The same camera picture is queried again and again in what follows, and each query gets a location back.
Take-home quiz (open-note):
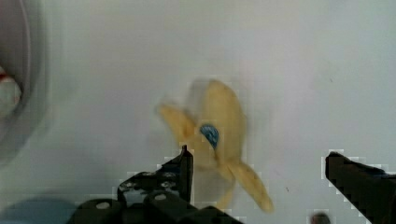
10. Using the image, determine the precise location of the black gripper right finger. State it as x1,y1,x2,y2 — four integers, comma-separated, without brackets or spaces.
325,152,396,224

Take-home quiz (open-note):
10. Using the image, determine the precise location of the grey oval plate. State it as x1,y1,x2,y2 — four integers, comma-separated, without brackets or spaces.
1,0,48,166

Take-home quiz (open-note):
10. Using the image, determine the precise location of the peeled yellow toy banana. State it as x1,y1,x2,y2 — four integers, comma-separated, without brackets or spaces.
159,79,275,213

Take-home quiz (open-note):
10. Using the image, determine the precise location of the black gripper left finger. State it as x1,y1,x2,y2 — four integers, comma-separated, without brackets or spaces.
117,145,193,205

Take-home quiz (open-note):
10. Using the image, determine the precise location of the red ketchup bottle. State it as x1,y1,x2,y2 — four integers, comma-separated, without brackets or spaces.
0,67,22,119

